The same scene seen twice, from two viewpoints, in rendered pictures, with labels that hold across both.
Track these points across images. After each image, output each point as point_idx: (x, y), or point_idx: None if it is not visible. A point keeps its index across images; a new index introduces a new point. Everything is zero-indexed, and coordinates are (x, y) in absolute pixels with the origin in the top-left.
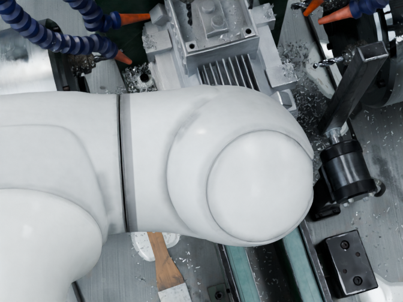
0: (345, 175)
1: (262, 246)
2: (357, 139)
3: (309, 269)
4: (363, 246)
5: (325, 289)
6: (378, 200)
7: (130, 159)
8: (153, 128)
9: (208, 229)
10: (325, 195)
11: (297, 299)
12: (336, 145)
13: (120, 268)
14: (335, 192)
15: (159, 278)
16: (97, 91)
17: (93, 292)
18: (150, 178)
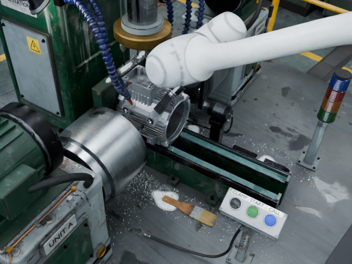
0: (221, 108)
1: None
2: (205, 128)
3: (234, 154)
4: (241, 147)
5: (245, 154)
6: (230, 140)
7: (205, 35)
8: (204, 30)
9: (234, 34)
10: (217, 132)
11: (239, 173)
12: (210, 102)
13: (166, 220)
14: (222, 116)
15: (185, 211)
16: None
17: (164, 235)
18: (212, 37)
